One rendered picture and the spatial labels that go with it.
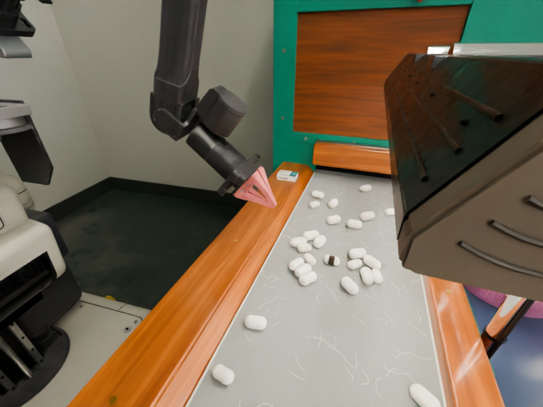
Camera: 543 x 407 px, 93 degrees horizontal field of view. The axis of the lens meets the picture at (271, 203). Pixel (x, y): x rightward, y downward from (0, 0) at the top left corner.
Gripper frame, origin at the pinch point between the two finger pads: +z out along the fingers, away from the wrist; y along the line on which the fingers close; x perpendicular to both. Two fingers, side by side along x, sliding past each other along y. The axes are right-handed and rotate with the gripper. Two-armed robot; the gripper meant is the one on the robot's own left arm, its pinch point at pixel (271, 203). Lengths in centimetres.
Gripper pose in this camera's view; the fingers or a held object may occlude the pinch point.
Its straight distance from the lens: 50.9
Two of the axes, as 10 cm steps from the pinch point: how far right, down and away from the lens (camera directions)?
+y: 3.5, -4.8, 8.1
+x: -6.0, 5.5, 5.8
